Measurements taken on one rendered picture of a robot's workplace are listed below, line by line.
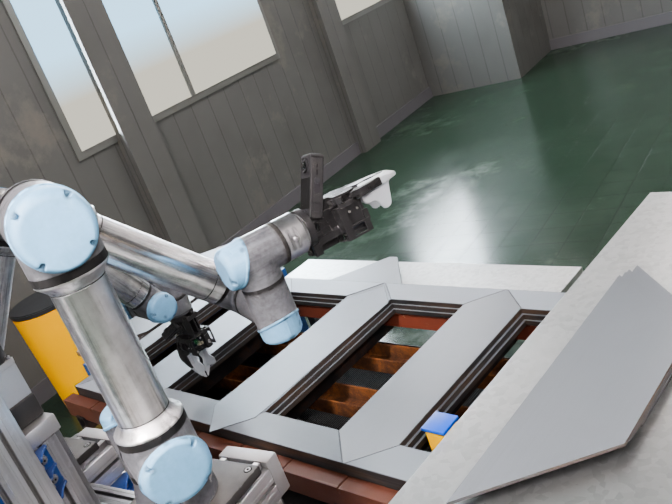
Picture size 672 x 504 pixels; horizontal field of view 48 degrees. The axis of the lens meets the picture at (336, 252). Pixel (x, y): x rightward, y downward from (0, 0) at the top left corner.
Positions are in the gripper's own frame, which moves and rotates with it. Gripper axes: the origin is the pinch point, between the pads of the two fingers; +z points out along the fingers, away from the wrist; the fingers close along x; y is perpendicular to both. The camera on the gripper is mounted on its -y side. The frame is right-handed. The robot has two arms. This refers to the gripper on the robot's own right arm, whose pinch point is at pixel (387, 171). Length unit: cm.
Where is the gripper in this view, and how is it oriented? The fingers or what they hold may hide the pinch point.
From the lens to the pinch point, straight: 137.5
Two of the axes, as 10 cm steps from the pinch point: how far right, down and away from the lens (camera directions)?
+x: 4.5, 0.3, -8.9
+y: 3.9, 8.9, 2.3
